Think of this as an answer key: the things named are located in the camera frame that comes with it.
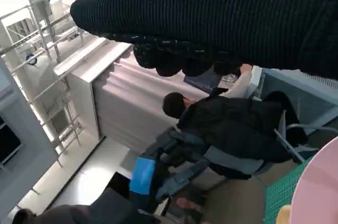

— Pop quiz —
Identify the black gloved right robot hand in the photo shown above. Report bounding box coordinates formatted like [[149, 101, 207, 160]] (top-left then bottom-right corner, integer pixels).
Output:
[[70, 0, 338, 79]]

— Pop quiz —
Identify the open laptop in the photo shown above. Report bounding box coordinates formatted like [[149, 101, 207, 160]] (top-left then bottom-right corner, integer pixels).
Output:
[[183, 72, 230, 95]]

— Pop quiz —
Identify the grey chair with white frame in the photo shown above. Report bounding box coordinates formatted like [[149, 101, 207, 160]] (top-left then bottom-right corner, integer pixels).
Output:
[[204, 107, 338, 177]]

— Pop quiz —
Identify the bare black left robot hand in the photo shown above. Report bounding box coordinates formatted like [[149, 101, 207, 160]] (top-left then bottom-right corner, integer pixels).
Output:
[[128, 127, 212, 212]]

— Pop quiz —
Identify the grey blue desk partition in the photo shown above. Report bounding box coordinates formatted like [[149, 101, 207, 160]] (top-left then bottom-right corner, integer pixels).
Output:
[[250, 67, 338, 135]]

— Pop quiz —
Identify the round bread bun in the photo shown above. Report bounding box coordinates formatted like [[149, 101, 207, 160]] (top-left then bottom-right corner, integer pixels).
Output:
[[277, 204, 294, 224]]

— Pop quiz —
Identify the green cutting mat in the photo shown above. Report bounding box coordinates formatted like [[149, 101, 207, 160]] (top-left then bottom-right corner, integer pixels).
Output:
[[265, 155, 317, 224]]

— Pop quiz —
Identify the black rectangular panel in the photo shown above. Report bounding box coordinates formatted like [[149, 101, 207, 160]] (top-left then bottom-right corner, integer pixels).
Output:
[[105, 171, 133, 200]]

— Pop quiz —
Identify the person in black jacket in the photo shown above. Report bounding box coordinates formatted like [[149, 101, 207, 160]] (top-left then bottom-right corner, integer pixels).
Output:
[[162, 62, 309, 180]]

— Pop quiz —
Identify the pink bowl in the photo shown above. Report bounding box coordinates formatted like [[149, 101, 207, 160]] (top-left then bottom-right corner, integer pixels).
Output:
[[292, 135, 338, 224]]

